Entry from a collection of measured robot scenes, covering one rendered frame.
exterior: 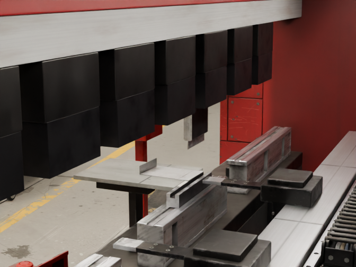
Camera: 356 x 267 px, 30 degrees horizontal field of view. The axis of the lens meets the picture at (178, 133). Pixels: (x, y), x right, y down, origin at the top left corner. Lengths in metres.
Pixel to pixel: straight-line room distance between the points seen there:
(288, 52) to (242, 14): 0.66
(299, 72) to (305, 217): 1.03
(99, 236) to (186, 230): 2.57
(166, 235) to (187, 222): 0.11
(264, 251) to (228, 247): 0.06
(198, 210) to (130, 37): 0.54
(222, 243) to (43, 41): 0.43
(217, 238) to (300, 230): 0.24
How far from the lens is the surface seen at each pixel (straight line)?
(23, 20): 0.88
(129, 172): 1.62
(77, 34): 0.98
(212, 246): 1.07
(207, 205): 1.57
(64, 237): 4.03
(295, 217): 1.36
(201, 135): 1.56
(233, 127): 2.42
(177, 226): 1.42
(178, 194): 1.44
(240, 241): 1.09
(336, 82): 2.30
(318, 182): 1.48
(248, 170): 1.87
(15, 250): 3.90
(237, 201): 1.80
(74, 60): 0.98
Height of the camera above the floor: 1.43
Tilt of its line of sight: 12 degrees down
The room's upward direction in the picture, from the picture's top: straight up
